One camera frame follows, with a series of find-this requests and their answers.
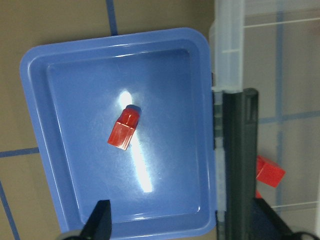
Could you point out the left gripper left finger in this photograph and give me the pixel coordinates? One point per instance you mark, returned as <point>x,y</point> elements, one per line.
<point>99,224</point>

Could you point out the black box handle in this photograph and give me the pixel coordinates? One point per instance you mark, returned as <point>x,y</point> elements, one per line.
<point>240,132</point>

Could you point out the blue plastic tray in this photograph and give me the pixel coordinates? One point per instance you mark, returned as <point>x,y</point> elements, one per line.
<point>163,186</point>

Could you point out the clear plastic storage box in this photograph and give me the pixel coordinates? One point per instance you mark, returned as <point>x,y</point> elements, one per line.
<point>273,46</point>

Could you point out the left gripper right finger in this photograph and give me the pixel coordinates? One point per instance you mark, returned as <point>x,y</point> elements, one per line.
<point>267,224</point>

